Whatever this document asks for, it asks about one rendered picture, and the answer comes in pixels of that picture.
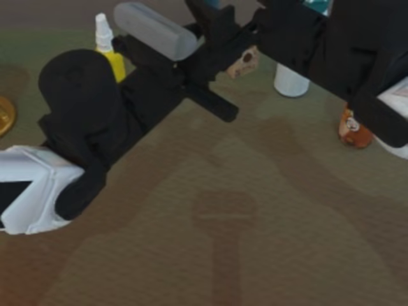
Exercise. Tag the white cylindrical cup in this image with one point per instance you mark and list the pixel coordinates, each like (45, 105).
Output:
(290, 83)

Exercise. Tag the orange brown small bottle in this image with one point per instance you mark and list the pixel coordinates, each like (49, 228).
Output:
(352, 130)

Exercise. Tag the grey wrist camera housing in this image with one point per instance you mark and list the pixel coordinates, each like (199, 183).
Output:
(156, 30)

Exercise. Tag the gold round disc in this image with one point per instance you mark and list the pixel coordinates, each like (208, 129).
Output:
(4, 116)

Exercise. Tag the yellow bottle with white cap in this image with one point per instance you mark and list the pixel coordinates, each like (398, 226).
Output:
(111, 54)

